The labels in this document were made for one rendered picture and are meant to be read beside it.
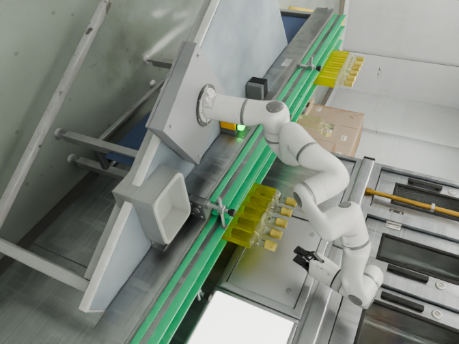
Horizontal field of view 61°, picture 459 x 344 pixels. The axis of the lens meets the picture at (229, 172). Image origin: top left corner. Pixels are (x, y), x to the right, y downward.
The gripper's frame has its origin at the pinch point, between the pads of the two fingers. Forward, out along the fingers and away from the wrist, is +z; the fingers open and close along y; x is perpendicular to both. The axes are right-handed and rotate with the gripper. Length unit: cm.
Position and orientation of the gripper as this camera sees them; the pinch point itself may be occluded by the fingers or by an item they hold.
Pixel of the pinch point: (299, 255)
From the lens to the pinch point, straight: 148.7
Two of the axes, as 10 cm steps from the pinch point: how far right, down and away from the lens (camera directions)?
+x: -6.6, 5.6, -5.0
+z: -7.5, -4.2, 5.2
